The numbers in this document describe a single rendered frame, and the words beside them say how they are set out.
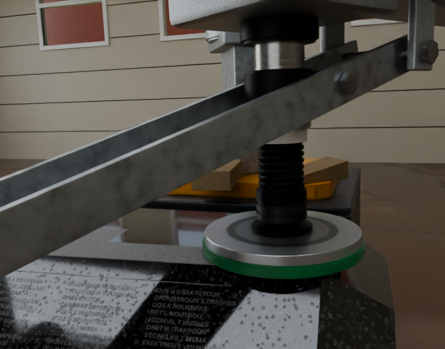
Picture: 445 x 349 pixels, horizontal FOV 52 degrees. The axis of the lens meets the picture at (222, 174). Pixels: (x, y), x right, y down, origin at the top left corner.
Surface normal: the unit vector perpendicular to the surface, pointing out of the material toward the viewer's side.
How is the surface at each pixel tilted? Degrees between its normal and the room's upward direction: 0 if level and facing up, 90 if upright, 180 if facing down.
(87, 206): 90
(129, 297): 45
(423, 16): 90
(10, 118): 90
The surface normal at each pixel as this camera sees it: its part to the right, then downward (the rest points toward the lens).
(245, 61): 0.19, 0.16
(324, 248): -0.04, -0.98
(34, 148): -0.30, 0.18
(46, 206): 0.61, 0.11
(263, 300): -0.19, -0.58
